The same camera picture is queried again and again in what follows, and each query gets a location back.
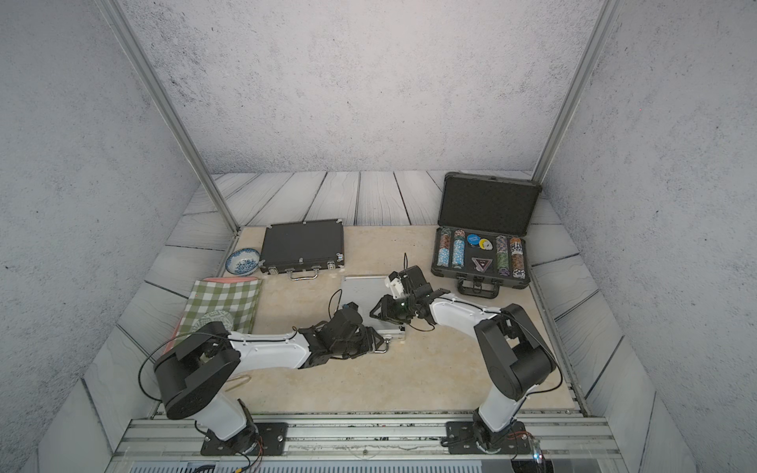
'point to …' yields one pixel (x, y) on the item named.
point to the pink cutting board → (231, 279)
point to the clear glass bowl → (215, 316)
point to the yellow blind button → (485, 244)
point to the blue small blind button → (473, 238)
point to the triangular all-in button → (481, 264)
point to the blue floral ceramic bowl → (242, 262)
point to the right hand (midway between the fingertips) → (377, 315)
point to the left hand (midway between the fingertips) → (386, 346)
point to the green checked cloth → (237, 298)
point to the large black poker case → (482, 236)
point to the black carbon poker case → (303, 248)
